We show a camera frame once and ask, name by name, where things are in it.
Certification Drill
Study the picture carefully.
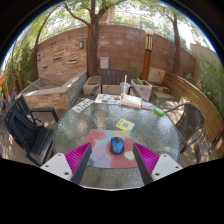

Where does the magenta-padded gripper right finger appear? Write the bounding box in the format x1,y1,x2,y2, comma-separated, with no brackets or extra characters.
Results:
133,142,184,185

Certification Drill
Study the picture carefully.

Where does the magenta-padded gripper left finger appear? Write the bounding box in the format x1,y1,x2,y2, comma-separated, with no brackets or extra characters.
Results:
39,142,93,185

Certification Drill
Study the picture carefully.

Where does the blue computer mouse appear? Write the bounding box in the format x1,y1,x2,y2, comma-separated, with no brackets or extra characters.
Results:
110,136,125,155

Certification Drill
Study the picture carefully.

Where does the floral print mouse pad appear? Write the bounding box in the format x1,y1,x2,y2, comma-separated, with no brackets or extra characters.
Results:
85,129,140,169

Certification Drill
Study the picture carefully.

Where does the yellow square card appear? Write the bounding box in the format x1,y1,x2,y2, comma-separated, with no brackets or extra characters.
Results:
115,118,136,132

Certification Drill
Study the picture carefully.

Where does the green cylindrical tube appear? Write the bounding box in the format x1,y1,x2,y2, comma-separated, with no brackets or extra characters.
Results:
153,106,166,117

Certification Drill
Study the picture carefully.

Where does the black and white printed card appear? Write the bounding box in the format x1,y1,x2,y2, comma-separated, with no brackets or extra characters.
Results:
71,98,95,114

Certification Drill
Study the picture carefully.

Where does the small pale book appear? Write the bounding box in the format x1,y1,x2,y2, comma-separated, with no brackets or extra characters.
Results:
141,100,156,111

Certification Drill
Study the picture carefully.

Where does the dark wicker metal chair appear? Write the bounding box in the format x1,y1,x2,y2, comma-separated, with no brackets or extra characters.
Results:
163,102,206,154

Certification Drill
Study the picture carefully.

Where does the black folding chair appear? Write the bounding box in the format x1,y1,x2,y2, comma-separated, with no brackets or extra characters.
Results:
2,94,60,167

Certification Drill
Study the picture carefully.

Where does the white square planter with plant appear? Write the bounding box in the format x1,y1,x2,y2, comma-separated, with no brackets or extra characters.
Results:
130,77,153,102

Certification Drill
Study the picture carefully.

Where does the stone raised bed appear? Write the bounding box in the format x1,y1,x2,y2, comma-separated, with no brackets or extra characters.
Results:
18,70,88,109

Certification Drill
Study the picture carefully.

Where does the wooden slatted fence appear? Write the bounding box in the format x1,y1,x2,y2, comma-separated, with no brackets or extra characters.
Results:
163,71,224,144

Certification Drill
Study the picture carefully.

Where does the pale stone block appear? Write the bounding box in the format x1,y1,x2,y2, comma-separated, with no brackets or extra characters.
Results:
147,66,167,86

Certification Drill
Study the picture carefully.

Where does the dark slatted wooden chair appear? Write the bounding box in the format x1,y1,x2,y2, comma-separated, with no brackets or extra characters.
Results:
89,68,141,98

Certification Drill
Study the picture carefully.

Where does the thin leaning tree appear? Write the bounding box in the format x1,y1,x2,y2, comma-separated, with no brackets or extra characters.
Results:
31,9,56,81

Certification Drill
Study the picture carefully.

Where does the large forked tree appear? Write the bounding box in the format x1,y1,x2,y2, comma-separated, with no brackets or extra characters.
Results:
63,0,114,78

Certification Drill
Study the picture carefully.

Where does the straight slim tree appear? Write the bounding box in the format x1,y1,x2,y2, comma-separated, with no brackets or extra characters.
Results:
163,6,183,76

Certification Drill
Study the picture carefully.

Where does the grey wall box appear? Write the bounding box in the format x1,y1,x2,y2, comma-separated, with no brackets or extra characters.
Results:
99,56,110,70

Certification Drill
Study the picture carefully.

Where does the wooden garden lamp post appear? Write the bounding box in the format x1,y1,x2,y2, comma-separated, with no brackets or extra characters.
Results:
140,28,155,81

